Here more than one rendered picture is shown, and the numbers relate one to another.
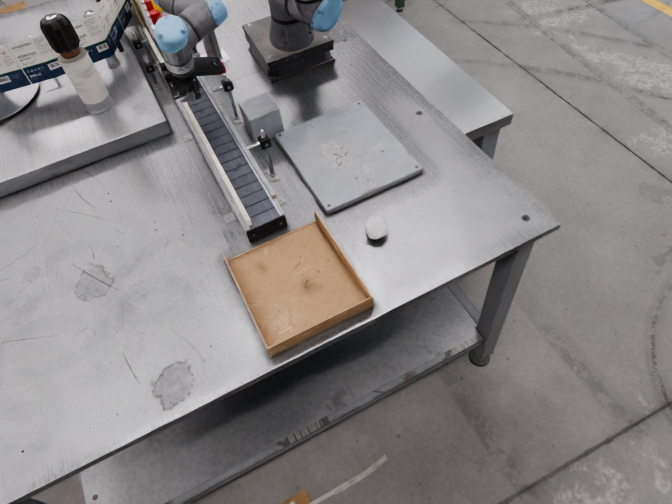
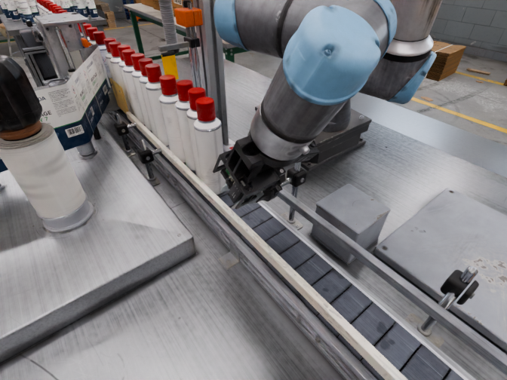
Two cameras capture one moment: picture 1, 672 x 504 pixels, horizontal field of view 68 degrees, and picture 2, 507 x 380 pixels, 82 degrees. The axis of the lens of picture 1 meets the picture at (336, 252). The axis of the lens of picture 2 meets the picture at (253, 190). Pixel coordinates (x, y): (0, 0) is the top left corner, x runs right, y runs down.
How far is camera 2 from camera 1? 1.18 m
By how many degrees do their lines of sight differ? 18
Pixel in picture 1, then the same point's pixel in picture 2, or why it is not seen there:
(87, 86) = (50, 188)
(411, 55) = (441, 136)
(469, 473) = not seen: outside the picture
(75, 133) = (18, 276)
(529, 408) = not seen: outside the picture
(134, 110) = (131, 221)
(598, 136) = not seen: hidden behind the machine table
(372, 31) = (377, 115)
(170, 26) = (348, 29)
